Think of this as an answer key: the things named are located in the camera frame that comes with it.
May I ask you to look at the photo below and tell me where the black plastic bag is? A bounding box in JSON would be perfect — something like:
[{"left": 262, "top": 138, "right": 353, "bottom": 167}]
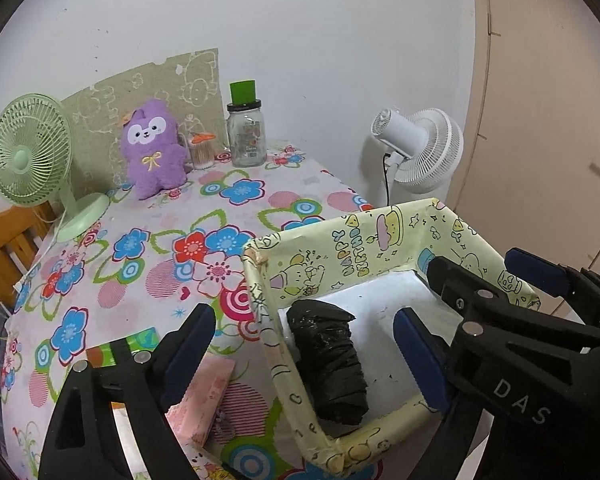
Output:
[{"left": 286, "top": 299, "right": 368, "bottom": 426}]

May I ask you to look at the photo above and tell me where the green orange tissue pack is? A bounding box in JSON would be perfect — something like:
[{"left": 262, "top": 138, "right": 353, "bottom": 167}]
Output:
[{"left": 86, "top": 327, "right": 160, "bottom": 368}]

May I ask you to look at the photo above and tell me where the cartoon tissue pack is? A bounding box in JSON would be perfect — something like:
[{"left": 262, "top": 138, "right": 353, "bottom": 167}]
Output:
[{"left": 183, "top": 446, "right": 236, "bottom": 480}]

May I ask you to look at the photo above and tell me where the beige door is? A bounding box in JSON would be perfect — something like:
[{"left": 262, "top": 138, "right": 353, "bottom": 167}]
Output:
[{"left": 446, "top": 0, "right": 600, "bottom": 321}]

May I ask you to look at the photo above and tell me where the yellow patterned storage box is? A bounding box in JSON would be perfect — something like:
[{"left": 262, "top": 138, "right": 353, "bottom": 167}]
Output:
[{"left": 242, "top": 198, "right": 541, "bottom": 478}]

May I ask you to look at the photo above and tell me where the white standing fan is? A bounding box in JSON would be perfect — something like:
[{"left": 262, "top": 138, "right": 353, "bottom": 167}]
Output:
[{"left": 370, "top": 107, "right": 464, "bottom": 195}]

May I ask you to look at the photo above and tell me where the floral tablecloth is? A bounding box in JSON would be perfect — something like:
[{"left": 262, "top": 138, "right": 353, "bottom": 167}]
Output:
[{"left": 0, "top": 146, "right": 368, "bottom": 479}]

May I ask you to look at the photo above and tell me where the glass mug green lid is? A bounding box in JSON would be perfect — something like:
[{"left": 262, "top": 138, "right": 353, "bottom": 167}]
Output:
[{"left": 226, "top": 79, "right": 268, "bottom": 168}]

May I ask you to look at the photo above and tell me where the purple plush toy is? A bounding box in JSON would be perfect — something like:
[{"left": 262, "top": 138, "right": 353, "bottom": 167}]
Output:
[{"left": 121, "top": 99, "right": 187, "bottom": 200}]

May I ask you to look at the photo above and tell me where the green desk fan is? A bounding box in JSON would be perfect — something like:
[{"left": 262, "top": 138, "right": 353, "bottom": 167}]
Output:
[{"left": 0, "top": 93, "right": 110, "bottom": 242}]

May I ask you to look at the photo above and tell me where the toothpick jar orange lid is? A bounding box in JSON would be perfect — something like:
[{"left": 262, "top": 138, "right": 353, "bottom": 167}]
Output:
[{"left": 188, "top": 132, "right": 216, "bottom": 170}]

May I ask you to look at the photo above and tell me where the green patterned wall sheet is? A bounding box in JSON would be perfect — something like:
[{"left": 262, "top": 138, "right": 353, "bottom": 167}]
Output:
[{"left": 61, "top": 48, "right": 227, "bottom": 198}]

